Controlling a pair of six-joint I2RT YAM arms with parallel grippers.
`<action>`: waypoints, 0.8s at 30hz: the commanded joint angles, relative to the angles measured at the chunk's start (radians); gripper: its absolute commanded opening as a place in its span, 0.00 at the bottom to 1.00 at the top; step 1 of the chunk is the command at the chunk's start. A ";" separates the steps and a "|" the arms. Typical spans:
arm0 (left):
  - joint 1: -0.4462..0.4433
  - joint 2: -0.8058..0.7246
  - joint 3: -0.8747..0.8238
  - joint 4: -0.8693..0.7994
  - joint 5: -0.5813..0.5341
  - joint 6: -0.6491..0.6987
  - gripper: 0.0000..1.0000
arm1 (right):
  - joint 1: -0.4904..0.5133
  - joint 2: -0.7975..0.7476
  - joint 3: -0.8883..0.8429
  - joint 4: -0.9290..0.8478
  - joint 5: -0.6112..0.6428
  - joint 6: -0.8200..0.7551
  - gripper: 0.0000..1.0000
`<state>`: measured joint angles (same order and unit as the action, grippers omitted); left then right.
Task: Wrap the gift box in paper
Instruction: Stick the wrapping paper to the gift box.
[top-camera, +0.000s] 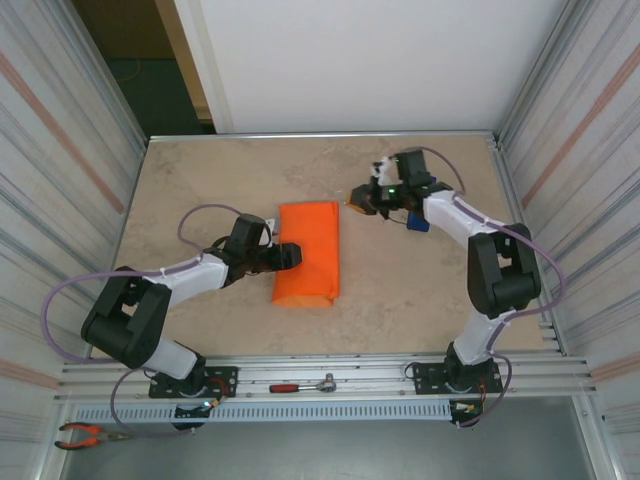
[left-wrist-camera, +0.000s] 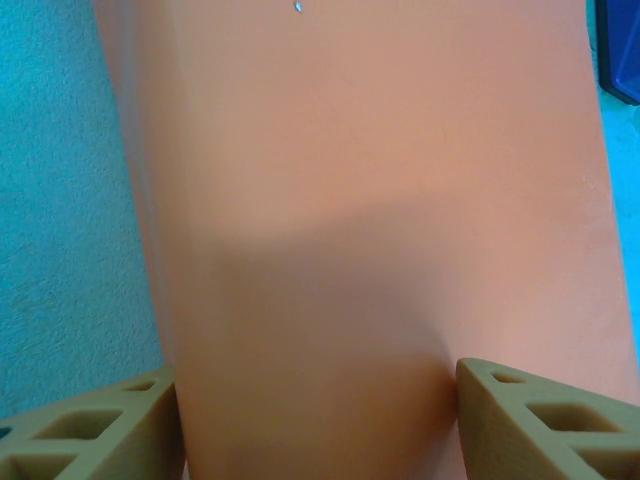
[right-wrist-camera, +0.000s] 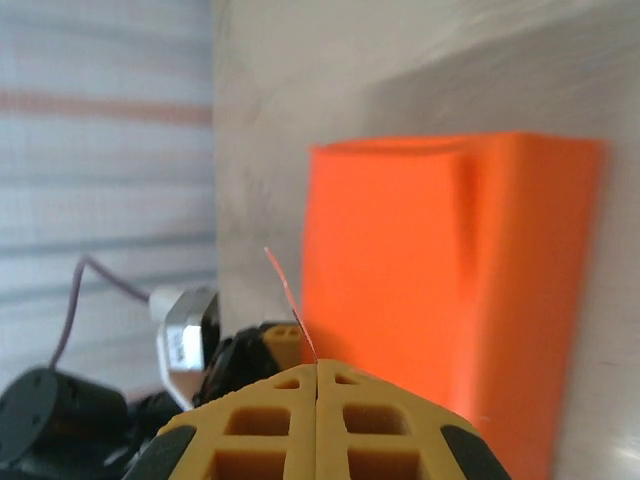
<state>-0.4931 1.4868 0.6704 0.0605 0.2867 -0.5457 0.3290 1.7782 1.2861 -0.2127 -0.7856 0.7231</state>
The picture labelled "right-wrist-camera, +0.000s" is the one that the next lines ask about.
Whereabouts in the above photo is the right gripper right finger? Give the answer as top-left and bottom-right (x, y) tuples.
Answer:
(317, 358), (511, 480)

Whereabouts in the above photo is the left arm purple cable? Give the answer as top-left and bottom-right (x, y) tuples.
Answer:
(49, 253), (157, 374)

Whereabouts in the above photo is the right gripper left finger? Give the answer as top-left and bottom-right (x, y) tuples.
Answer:
(122, 362), (319, 480)

